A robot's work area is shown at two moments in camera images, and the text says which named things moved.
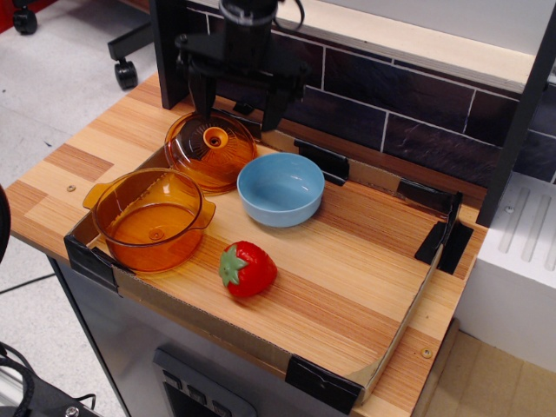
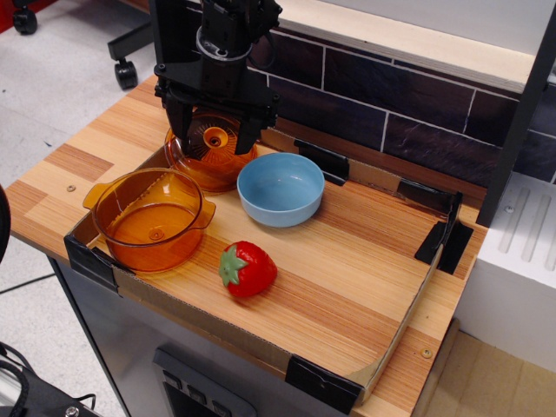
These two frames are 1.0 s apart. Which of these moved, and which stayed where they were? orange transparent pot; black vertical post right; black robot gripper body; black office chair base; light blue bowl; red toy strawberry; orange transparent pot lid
Moved: black robot gripper body
Stayed: black vertical post right; red toy strawberry; black office chair base; orange transparent pot; orange transparent pot lid; light blue bowl
